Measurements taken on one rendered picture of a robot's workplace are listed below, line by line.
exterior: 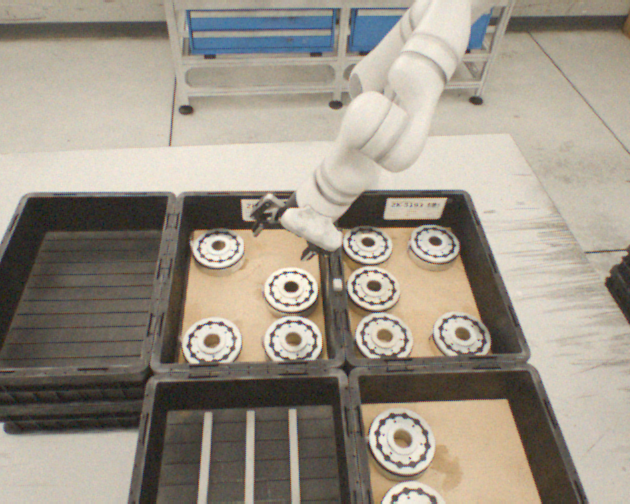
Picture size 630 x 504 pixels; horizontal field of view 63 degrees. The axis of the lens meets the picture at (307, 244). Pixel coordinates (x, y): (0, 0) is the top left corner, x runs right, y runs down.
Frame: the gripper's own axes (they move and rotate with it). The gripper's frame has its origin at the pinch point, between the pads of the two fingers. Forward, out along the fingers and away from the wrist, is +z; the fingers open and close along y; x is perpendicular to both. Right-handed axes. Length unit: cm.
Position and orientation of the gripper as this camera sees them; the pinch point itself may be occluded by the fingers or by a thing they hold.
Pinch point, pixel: (280, 243)
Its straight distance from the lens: 87.1
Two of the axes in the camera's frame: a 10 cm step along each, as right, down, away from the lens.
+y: -8.6, -4.5, -2.4
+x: -2.5, 7.8, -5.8
